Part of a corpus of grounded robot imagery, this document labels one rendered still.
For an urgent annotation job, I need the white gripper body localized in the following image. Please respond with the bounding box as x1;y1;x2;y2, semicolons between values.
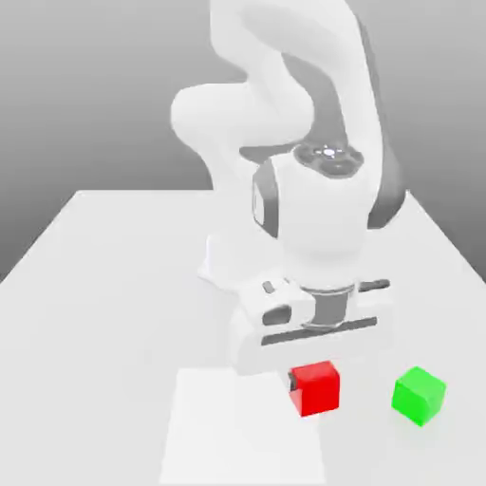
229;302;396;378

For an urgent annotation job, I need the small red cube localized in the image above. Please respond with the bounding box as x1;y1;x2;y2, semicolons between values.
288;360;342;418

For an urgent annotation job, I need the small green cube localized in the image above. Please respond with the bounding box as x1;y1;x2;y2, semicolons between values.
390;365;448;428

